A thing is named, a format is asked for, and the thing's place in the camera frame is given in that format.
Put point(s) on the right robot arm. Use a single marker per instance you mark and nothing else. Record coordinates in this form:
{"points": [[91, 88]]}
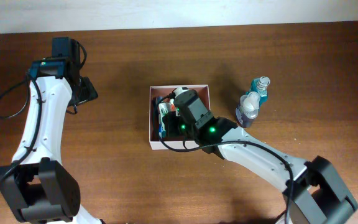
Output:
{"points": [[313, 191]]}

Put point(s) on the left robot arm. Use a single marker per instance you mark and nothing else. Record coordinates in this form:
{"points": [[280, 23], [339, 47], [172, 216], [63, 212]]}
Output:
{"points": [[36, 186]]}

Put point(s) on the blue white toothbrush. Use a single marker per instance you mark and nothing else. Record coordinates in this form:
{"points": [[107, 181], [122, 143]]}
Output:
{"points": [[161, 125]]}

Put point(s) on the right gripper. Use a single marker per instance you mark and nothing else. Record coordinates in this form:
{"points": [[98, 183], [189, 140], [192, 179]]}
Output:
{"points": [[172, 128]]}

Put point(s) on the dark blue foam pump bottle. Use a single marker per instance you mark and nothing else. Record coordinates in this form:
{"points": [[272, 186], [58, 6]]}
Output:
{"points": [[248, 109]]}

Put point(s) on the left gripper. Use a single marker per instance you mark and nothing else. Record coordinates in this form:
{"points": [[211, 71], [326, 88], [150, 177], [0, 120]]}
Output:
{"points": [[89, 91]]}

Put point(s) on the teal mouthwash bottle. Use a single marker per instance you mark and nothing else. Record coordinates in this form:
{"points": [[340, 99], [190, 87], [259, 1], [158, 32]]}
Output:
{"points": [[260, 86]]}

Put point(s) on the pink cardboard box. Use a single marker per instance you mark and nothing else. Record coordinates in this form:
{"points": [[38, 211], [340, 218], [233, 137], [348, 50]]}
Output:
{"points": [[154, 91]]}

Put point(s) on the white green soap packet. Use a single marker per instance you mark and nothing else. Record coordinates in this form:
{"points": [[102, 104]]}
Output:
{"points": [[168, 109]]}

